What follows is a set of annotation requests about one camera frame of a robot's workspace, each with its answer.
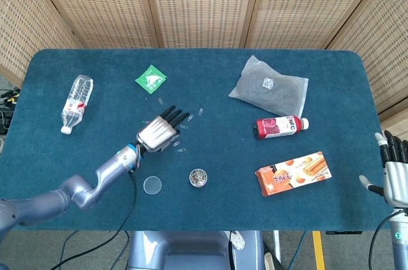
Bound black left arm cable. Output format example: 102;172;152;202
41;167;138;270

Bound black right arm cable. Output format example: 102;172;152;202
372;211;398;270

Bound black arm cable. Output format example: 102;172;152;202
372;211;398;270
41;167;138;270

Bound red NFC juice bottle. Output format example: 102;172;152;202
252;115;310;141

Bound black table edge bracket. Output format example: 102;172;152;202
325;230;363;236

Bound green foil sachet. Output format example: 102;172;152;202
135;64;168;95

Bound grey-blue robot torso base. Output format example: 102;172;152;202
126;231;266;270

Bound white perforated plate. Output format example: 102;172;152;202
229;231;246;252

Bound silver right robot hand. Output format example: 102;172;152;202
359;129;408;210

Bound grey translucent filled pouch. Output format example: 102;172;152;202
228;55;309;118

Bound clear round plastic lid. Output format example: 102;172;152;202
143;176;163;195

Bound clear plastic water bottle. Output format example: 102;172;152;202
60;74;94;135

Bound orange biscuit roll box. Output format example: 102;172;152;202
254;151;333;197

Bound round container of small screws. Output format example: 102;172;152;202
188;169;208;188

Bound floor cable bundle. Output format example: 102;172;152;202
0;87;22;136

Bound blue floor cable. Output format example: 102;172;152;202
291;231;307;270

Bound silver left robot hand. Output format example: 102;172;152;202
136;105;191;156

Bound white table leg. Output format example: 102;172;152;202
272;231;281;261

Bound woven bamboo screen panel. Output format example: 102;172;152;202
0;0;80;88
27;0;160;50
140;0;263;49
328;0;408;131
244;0;391;50

